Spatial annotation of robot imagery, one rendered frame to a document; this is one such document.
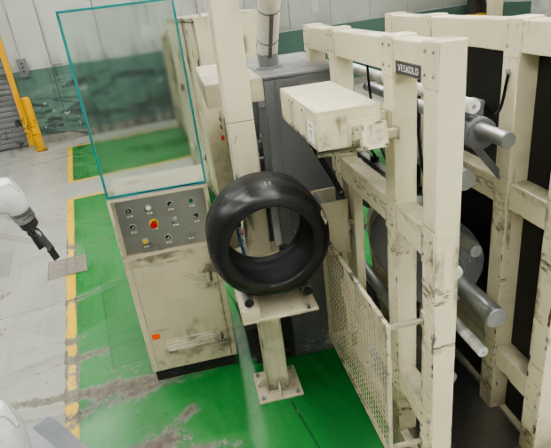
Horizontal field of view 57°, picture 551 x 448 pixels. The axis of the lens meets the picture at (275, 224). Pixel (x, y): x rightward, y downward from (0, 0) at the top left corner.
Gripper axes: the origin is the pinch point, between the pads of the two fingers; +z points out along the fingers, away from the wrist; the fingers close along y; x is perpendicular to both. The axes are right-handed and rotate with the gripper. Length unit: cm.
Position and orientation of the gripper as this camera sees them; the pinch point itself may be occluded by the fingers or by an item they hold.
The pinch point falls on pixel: (48, 252)
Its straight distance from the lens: 254.3
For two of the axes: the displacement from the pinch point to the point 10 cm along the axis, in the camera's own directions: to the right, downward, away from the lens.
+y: 7.6, 3.3, -5.6
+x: 6.3, -6.1, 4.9
